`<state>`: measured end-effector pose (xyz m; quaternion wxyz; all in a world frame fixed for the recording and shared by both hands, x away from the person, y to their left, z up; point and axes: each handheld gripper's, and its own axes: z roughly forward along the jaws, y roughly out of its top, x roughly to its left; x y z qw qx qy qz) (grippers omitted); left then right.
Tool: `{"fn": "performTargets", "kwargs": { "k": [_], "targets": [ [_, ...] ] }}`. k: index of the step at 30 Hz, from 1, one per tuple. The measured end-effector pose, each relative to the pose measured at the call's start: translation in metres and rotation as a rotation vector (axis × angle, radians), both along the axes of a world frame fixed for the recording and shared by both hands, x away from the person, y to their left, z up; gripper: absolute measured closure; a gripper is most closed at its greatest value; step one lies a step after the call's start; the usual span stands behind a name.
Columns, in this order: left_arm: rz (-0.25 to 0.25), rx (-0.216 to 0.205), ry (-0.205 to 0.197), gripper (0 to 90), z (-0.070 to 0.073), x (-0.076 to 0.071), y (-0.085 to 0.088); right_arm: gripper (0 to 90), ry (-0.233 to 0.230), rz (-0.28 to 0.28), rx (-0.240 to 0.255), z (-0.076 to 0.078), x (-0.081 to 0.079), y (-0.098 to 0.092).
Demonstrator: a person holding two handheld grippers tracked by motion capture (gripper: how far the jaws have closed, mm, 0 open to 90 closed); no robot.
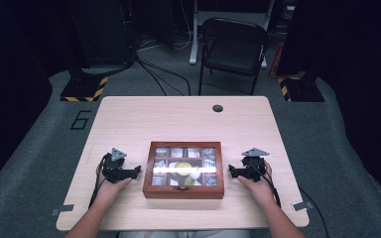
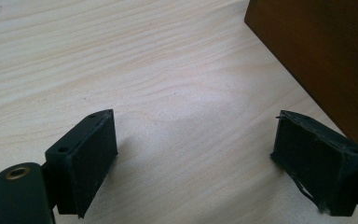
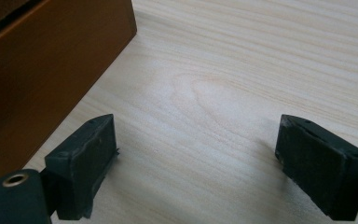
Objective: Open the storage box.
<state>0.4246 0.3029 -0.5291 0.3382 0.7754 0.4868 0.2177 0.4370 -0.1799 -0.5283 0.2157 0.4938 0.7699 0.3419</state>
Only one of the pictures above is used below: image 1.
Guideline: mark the wooden box with glass lid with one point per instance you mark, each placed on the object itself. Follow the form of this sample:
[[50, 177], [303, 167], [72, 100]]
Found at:
[[183, 195]]

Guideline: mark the person's right hand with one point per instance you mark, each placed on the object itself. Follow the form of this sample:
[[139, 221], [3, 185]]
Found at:
[[261, 190]]

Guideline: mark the person's left hand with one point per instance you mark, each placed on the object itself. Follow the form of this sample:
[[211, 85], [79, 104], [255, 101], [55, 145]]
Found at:
[[110, 193]]

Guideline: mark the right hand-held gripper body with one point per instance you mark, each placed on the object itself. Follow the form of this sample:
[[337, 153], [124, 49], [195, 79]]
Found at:
[[253, 165]]

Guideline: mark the green-lidded white coffee pod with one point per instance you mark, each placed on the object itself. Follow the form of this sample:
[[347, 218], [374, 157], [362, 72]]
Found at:
[[182, 166], [189, 181]]

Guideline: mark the black equipment cabinet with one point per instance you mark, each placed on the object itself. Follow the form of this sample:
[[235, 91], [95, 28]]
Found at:
[[102, 33]]

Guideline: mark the black hazard-striped stand base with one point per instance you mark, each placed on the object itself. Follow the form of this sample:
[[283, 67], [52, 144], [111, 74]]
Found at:
[[302, 91], [82, 89]]

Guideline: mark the crumpled white foil packet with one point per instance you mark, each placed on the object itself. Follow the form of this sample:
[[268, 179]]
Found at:
[[176, 152], [210, 163], [210, 180], [158, 180], [161, 152], [160, 164], [209, 152], [193, 152]]

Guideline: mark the grey tape strip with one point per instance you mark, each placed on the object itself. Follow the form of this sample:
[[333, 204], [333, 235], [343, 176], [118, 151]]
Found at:
[[302, 206], [63, 209]]

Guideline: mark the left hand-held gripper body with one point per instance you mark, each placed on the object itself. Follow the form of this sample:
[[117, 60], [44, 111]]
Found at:
[[112, 168]]

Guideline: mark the black folding chair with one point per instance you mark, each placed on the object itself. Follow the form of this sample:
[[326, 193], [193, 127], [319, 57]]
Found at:
[[231, 53]]

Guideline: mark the dark round table grommet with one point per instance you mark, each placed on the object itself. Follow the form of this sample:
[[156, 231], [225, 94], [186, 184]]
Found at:
[[217, 108]]

